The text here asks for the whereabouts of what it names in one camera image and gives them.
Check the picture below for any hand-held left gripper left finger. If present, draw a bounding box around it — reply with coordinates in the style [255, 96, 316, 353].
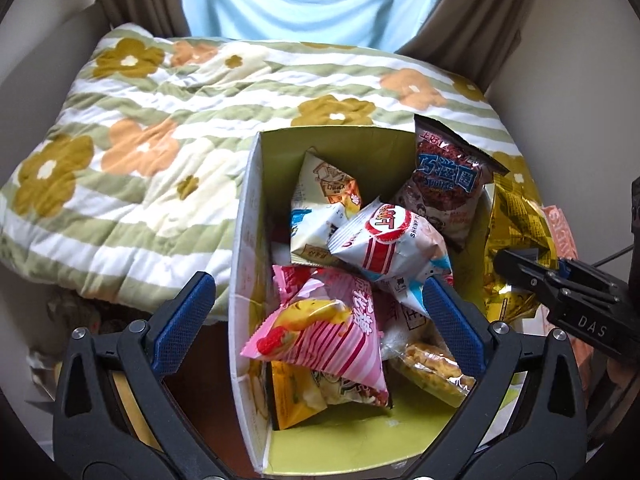
[52, 271, 236, 480]

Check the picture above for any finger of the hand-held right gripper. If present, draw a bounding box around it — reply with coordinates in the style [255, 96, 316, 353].
[493, 248, 627, 357]
[555, 259, 629, 307]

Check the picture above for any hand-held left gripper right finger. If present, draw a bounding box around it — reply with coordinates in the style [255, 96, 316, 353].
[410, 276, 586, 480]

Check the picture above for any shiny yellow snack packet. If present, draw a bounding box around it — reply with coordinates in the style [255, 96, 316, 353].
[481, 179, 559, 322]

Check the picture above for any yellow green cardboard box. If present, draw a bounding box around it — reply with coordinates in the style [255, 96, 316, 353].
[227, 127, 532, 476]

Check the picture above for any white pink candy packet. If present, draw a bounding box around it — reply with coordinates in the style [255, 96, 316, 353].
[272, 264, 326, 307]

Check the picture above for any beige gold snack packet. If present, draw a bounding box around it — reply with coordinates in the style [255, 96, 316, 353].
[269, 359, 352, 432]

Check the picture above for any pink carton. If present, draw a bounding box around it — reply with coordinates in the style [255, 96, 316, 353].
[541, 204, 597, 377]

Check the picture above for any clear waffle packet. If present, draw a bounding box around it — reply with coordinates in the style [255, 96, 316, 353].
[386, 339, 477, 409]

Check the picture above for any white blue shrimp chip bag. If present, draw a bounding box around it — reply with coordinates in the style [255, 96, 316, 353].
[327, 199, 454, 307]

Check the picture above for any pink striped snack bag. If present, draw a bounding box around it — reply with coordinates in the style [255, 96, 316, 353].
[240, 275, 392, 407]

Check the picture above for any dark maroon cake packet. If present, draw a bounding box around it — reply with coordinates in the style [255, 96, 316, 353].
[394, 114, 510, 252]

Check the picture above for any floral striped blanket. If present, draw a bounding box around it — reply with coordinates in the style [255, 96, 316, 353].
[0, 22, 543, 322]

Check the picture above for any beige cartoon snack packet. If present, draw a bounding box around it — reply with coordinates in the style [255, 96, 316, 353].
[290, 149, 362, 267]

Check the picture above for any light blue sheer curtain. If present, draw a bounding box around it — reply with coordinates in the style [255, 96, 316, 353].
[176, 0, 453, 55]

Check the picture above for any black cable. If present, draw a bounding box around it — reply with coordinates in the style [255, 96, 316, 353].
[594, 242, 637, 267]

